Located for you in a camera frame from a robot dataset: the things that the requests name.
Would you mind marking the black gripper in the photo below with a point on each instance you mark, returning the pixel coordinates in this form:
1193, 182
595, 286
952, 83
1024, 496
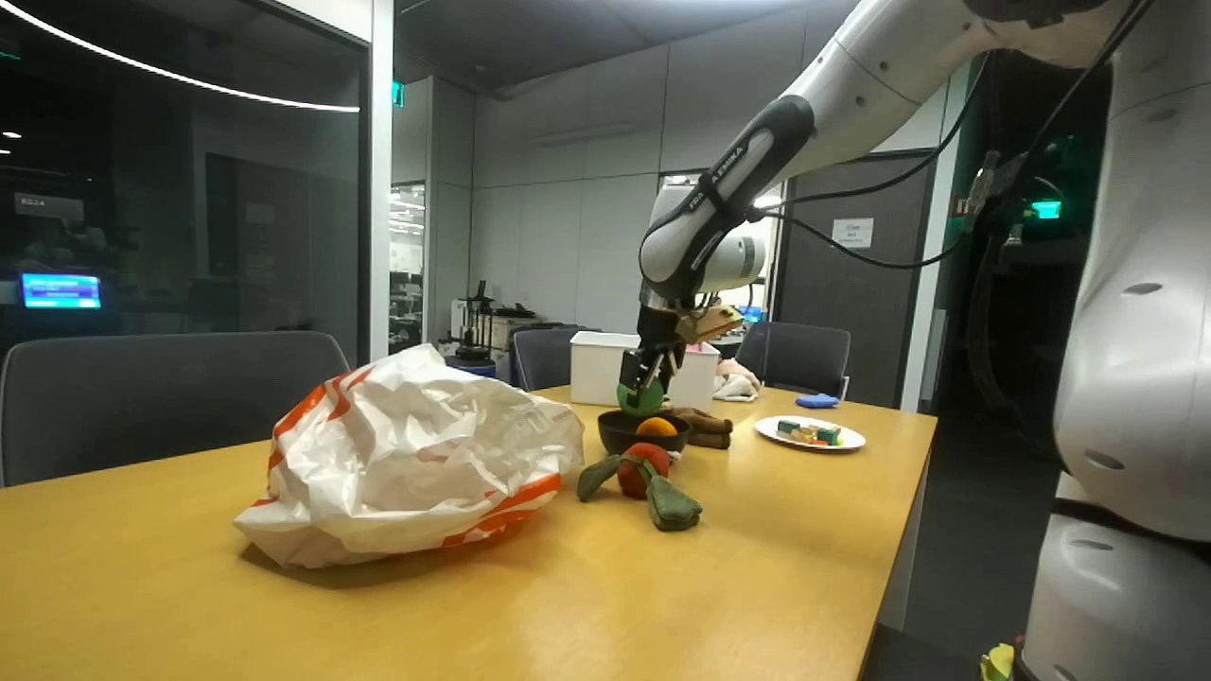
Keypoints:
660, 332

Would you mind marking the orange fruit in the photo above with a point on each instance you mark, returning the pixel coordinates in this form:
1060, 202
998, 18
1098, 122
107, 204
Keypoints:
658, 428

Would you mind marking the white orange plastic bag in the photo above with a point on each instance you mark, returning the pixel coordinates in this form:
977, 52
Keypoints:
403, 454

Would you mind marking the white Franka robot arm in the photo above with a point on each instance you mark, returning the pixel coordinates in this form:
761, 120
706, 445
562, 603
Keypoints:
1136, 352

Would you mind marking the white plastic bin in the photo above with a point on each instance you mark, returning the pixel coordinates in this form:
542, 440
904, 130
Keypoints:
592, 377

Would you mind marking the brown plush toy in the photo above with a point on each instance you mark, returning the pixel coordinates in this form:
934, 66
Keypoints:
711, 428

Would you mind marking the white crumpled paper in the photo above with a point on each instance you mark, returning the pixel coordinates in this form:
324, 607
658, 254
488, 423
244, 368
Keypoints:
739, 384

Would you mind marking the gray office chair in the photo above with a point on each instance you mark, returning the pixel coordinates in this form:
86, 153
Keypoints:
795, 360
152, 400
542, 360

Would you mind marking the red plush toy green leaves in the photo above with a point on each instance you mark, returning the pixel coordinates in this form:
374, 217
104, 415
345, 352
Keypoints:
648, 482

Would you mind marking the toy food pieces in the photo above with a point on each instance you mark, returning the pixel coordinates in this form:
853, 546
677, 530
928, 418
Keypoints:
808, 434

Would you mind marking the small blue lid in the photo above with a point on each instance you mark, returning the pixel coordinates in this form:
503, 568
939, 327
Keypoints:
818, 404

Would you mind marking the white plate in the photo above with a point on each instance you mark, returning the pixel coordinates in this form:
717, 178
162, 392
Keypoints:
808, 437

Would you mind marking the white paper door sign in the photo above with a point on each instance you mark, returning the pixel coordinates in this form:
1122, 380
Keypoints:
853, 235

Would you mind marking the yellow green object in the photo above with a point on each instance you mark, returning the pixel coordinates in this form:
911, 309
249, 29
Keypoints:
1000, 665

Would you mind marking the glowing blue monitor screen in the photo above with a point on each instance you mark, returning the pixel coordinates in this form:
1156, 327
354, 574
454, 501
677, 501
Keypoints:
64, 291

